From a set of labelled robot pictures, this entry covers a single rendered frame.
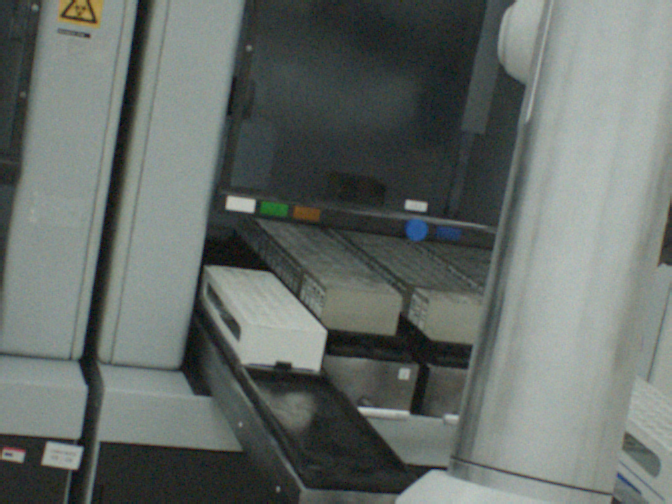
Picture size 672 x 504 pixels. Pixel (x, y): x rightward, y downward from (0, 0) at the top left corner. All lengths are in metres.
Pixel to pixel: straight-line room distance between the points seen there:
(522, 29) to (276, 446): 0.51
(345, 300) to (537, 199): 0.97
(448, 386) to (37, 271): 0.57
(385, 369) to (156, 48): 0.51
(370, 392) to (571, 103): 0.97
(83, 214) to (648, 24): 1.00
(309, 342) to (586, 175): 0.82
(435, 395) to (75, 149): 0.58
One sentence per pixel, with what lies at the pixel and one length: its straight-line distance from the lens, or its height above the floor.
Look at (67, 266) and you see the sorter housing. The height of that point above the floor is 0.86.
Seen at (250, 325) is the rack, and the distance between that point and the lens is 1.50.
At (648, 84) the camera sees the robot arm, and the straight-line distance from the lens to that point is 0.77.
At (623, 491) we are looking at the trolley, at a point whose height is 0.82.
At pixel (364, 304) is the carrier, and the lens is 1.72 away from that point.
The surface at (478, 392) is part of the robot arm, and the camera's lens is 0.76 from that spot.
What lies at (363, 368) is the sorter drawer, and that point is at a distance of 1.67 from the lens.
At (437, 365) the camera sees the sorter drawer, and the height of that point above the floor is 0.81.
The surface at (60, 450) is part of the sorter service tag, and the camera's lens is 1.63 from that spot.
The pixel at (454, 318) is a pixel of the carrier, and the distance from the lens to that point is 1.78.
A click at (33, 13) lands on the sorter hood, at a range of 1.58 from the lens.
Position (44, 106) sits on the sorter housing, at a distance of 1.61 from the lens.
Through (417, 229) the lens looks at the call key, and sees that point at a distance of 1.70.
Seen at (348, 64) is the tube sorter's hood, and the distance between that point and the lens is 1.66.
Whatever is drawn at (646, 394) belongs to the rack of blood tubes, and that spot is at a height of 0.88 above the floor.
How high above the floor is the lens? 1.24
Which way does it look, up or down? 11 degrees down
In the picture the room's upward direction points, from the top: 11 degrees clockwise
